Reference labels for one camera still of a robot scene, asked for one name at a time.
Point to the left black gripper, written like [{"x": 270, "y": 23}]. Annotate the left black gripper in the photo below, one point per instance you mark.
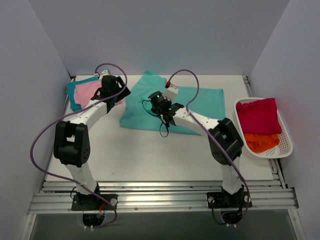
[{"x": 119, "y": 81}]

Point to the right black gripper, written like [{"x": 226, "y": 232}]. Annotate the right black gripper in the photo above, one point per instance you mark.
[{"x": 163, "y": 115}]

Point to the mint green t shirt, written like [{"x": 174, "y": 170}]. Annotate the mint green t shirt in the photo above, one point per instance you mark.
[{"x": 209, "y": 103}]

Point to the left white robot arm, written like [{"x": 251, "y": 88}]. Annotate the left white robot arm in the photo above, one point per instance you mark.
[{"x": 72, "y": 141}]

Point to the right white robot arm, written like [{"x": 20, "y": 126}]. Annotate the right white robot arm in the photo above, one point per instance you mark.
[{"x": 224, "y": 140}]

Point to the pink folded t shirt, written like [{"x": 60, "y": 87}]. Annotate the pink folded t shirt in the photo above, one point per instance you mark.
[{"x": 85, "y": 90}]

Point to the teal folded t shirt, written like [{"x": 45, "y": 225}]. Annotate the teal folded t shirt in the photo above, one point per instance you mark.
[{"x": 70, "y": 92}]

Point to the magenta t shirt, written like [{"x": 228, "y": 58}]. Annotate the magenta t shirt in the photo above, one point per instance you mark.
[{"x": 259, "y": 117}]

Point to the orange t shirt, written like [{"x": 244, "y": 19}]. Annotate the orange t shirt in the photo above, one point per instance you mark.
[{"x": 259, "y": 143}]

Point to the white plastic basket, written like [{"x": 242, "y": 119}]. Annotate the white plastic basket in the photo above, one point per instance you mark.
[{"x": 282, "y": 150}]

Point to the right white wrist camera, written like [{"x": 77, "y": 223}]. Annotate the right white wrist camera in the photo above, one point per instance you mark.
[{"x": 171, "y": 91}]

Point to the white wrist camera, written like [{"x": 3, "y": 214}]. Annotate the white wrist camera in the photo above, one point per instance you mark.
[
  {"x": 100, "y": 75},
  {"x": 171, "y": 91}
]

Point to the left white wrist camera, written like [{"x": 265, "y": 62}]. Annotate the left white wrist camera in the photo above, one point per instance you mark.
[{"x": 100, "y": 75}]

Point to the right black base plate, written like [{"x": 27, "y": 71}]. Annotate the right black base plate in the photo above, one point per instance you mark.
[{"x": 224, "y": 200}]

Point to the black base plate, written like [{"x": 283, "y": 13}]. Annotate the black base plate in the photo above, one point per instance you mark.
[
  {"x": 224, "y": 200},
  {"x": 82, "y": 202}
]

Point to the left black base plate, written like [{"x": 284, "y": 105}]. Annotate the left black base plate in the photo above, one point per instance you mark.
[{"x": 82, "y": 202}]

